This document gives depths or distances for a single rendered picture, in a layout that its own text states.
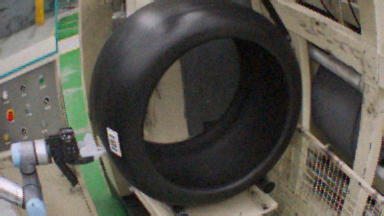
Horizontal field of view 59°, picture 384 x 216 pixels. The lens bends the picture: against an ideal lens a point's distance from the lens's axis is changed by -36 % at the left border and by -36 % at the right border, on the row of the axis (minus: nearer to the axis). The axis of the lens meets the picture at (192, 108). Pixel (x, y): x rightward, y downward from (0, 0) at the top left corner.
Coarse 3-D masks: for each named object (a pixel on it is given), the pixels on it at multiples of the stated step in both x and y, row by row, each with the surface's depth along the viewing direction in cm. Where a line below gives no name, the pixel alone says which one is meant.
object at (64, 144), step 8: (64, 128) 116; (72, 128) 117; (48, 136) 111; (56, 136) 111; (64, 136) 113; (72, 136) 114; (48, 144) 110; (56, 144) 111; (64, 144) 110; (72, 144) 112; (48, 152) 109; (56, 152) 112; (64, 152) 111; (72, 152) 114; (64, 160) 114
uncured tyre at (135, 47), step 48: (192, 0) 113; (144, 48) 105; (192, 48) 106; (240, 48) 144; (288, 48) 119; (96, 96) 116; (144, 96) 106; (240, 96) 151; (288, 96) 124; (144, 144) 110; (192, 144) 150; (240, 144) 151; (288, 144) 130; (144, 192) 120; (192, 192) 121; (240, 192) 129
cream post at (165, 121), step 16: (128, 0) 142; (144, 0) 135; (128, 16) 146; (176, 64) 149; (176, 80) 151; (160, 96) 150; (176, 96) 153; (160, 112) 152; (176, 112) 155; (144, 128) 156; (160, 128) 154; (176, 128) 157
